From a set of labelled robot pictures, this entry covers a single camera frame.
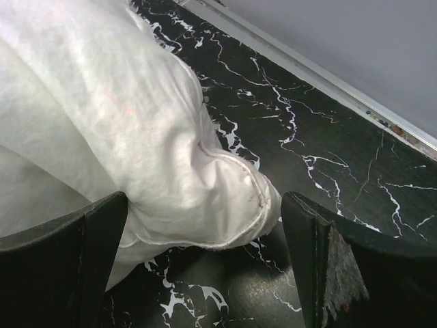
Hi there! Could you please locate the aluminium frame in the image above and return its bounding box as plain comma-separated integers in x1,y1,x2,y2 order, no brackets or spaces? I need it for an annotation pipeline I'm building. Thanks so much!
175,1,436,160

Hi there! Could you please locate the white pillow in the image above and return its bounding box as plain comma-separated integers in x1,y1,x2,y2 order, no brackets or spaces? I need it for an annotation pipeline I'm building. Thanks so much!
1,1,281,288

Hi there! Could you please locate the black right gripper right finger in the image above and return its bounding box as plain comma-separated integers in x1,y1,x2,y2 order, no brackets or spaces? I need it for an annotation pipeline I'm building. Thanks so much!
281,192,436,327

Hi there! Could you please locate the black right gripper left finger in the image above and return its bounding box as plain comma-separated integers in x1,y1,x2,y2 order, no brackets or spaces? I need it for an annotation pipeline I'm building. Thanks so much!
1,192,128,327

